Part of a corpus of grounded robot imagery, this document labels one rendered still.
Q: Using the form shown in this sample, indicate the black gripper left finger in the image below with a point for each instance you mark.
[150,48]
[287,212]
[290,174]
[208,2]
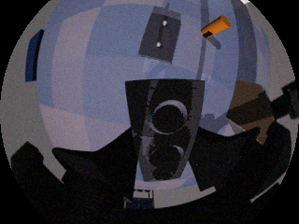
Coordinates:
[115,164]

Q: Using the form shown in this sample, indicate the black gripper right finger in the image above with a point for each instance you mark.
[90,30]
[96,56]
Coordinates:
[212,153]

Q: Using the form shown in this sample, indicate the orange cylindrical peg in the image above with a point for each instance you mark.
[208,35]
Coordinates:
[215,26]

